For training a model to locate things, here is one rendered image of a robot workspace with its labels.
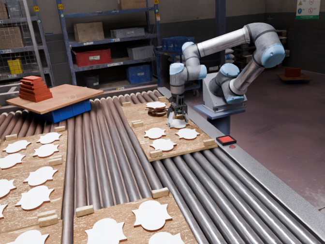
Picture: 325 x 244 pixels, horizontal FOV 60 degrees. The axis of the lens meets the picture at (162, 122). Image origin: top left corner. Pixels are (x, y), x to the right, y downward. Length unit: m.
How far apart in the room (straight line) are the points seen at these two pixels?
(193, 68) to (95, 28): 4.40
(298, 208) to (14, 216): 0.97
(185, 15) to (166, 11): 0.50
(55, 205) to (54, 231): 0.14
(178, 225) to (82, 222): 0.32
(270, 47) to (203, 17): 5.72
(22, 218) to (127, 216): 0.37
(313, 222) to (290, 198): 0.12
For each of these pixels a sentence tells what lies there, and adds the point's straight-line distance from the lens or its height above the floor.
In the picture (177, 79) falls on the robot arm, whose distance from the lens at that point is 1.48.
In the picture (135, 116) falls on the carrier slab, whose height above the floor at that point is 0.94.
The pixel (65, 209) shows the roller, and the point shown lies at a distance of 1.13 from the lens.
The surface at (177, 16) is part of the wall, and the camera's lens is 6.88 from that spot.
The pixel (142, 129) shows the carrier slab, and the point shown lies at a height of 0.94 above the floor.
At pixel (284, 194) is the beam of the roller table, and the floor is 0.92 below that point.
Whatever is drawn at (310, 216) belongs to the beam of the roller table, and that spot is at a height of 0.91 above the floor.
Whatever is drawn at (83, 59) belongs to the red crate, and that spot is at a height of 0.78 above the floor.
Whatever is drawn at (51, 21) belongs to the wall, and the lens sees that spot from 6.29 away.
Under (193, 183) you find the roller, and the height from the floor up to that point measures 0.92.
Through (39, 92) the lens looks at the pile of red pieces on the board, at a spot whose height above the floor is 1.10.
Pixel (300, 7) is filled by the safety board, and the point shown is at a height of 1.35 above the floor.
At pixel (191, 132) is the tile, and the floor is 0.95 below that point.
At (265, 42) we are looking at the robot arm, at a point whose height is 1.38.
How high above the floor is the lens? 1.57
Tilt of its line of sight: 22 degrees down
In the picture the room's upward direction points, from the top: 5 degrees counter-clockwise
